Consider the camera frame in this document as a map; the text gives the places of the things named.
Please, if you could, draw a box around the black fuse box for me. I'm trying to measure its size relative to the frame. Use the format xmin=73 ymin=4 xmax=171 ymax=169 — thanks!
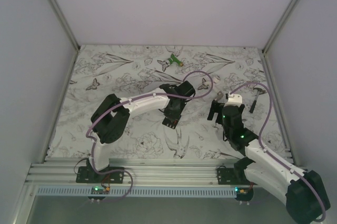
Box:
xmin=162 ymin=117 xmax=179 ymax=129

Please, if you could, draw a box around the metal pipe elbow fitting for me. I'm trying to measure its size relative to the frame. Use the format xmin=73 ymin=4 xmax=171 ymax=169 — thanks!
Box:
xmin=205 ymin=77 xmax=224 ymax=101

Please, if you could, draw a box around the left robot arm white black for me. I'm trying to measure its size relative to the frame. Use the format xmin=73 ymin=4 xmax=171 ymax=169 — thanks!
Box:
xmin=86 ymin=81 xmax=195 ymax=183

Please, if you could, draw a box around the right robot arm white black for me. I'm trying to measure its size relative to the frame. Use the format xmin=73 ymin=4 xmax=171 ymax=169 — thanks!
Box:
xmin=208 ymin=100 xmax=331 ymax=223

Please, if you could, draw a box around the small hammer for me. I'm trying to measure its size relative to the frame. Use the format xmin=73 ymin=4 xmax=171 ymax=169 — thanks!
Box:
xmin=249 ymin=87 xmax=266 ymax=114

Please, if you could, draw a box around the floral printed table mat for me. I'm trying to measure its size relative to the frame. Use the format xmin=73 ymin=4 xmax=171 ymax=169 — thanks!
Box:
xmin=47 ymin=45 xmax=290 ymax=159

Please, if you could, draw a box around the right controller board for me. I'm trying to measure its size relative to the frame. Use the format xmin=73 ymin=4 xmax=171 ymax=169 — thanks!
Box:
xmin=235 ymin=187 xmax=254 ymax=205

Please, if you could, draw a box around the controller board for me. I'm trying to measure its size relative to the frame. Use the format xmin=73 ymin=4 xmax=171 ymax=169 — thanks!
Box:
xmin=88 ymin=186 xmax=110 ymax=203
xmin=235 ymin=187 xmax=254 ymax=205

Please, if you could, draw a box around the left controller board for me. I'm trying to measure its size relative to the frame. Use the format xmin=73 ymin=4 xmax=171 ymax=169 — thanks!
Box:
xmin=88 ymin=186 xmax=110 ymax=203

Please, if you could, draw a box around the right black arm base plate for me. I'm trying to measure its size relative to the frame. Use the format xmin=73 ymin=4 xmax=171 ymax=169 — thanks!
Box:
xmin=216 ymin=166 xmax=250 ymax=185

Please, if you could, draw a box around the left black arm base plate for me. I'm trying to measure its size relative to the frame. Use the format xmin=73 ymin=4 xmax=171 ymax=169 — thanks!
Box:
xmin=76 ymin=159 xmax=124 ymax=184

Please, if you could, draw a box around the white slotted cable duct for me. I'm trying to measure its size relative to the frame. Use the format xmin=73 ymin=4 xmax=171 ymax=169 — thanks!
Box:
xmin=36 ymin=186 xmax=236 ymax=198

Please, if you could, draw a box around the aluminium rail frame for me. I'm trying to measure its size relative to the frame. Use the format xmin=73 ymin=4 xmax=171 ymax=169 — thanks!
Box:
xmin=15 ymin=0 xmax=337 ymax=224

